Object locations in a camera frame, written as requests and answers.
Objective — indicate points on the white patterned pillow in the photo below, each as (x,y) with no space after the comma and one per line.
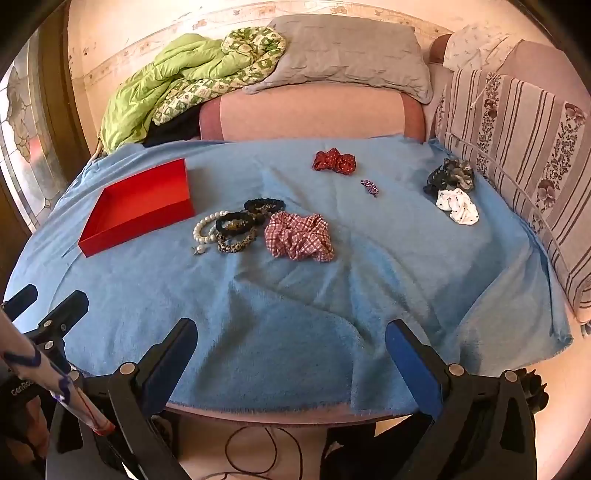
(471,46)

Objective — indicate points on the black cloth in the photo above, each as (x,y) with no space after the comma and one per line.
(175,131)

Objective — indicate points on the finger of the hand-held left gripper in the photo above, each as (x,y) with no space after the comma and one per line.
(23,295)
(69,307)

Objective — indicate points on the grey black scrunchie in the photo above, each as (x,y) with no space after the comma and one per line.
(450,173)

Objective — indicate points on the red box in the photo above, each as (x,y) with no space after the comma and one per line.
(134,207)

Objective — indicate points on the leopard print scrunchie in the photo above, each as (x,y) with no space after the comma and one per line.
(231,247)

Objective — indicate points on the red white checked scrunchie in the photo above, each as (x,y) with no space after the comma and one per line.
(300,240)

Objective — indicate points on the grey pillow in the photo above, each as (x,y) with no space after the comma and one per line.
(351,55)

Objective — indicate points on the striped floral cushion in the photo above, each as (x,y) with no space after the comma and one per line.
(521,138)

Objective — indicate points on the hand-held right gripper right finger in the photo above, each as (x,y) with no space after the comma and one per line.
(410,364)

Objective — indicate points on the pink blanket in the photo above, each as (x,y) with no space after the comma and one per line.
(309,113)

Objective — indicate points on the white dotted scrunchie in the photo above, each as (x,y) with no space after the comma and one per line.
(457,205)

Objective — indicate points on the stained glass door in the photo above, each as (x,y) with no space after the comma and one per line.
(27,138)

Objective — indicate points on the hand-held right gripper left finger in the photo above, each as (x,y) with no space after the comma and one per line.
(162,369)

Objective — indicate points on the mauve cushion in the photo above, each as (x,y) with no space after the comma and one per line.
(535,64)

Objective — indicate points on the red dotted scrunchie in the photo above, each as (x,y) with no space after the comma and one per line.
(339,164)

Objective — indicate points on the green quilt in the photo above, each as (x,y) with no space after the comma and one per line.
(175,69)

